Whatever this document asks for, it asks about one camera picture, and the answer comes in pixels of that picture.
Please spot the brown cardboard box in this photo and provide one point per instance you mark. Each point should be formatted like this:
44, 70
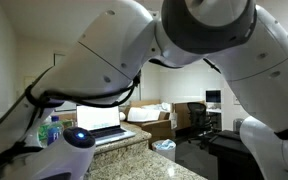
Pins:
180, 116
157, 128

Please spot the small dark screen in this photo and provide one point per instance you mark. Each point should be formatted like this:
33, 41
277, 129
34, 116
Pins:
213, 96

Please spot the white trash bin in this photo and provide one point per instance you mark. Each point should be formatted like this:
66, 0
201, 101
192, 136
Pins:
165, 151

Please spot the white foam packing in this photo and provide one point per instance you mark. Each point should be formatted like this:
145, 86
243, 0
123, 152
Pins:
147, 115

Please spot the grey laptop computer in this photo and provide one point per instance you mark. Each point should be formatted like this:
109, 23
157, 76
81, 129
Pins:
100, 120

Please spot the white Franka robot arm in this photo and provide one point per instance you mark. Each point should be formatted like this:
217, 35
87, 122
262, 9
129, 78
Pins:
117, 50

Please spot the black office chair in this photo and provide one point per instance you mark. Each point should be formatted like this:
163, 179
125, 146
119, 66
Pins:
197, 115

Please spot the clear Fiji water bottle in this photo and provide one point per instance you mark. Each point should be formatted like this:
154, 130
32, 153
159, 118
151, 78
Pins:
54, 133

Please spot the white light switch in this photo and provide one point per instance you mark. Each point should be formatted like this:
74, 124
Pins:
235, 100

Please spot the grey rounded jar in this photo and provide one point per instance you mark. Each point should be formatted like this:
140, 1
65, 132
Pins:
237, 125

